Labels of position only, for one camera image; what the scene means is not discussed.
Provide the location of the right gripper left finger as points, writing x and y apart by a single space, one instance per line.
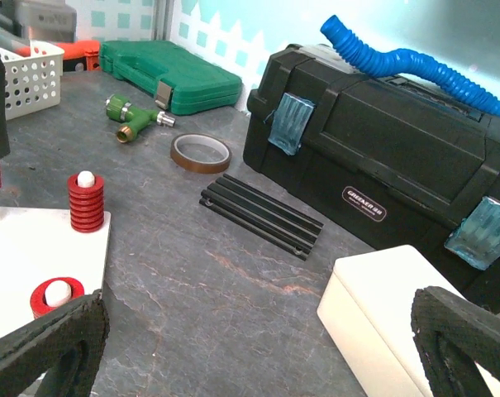
65 345

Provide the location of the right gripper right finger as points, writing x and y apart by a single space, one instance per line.
455 340

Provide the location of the red spring three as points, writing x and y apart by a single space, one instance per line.
54 293

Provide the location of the red spring two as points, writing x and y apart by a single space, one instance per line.
86 204

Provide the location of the black aluminium extrusion block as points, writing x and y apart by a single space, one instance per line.
257 212

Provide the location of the white spring tray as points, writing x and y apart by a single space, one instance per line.
367 310

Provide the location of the white perforated basket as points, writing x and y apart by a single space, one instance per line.
32 83

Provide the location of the green small tool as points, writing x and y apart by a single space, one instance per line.
133 119

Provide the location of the black toolbox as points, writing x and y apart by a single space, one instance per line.
386 159

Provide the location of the green plastic case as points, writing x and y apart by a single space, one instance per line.
180 81

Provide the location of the brown tape roll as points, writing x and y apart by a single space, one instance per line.
200 153

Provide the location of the white peg base plate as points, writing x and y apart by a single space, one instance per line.
39 244

